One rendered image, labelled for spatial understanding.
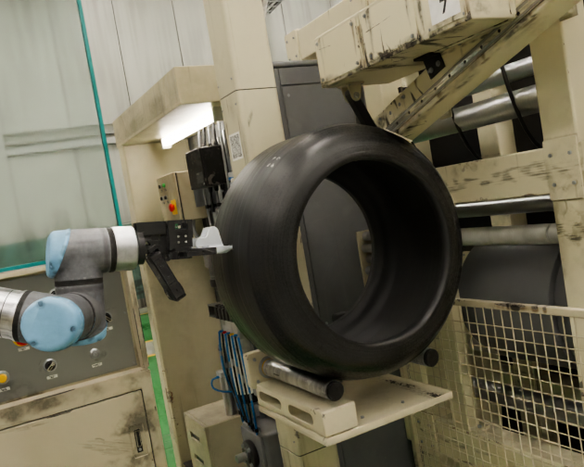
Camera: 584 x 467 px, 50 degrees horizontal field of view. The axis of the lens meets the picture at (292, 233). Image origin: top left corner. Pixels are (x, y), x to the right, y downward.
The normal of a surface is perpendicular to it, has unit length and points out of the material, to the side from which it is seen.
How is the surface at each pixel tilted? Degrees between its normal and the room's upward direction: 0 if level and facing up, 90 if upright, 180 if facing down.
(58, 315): 88
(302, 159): 51
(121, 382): 90
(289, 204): 84
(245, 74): 90
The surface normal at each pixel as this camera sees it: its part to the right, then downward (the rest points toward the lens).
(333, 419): 0.47, -0.04
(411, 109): -0.87, 0.17
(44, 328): 0.14, 0.00
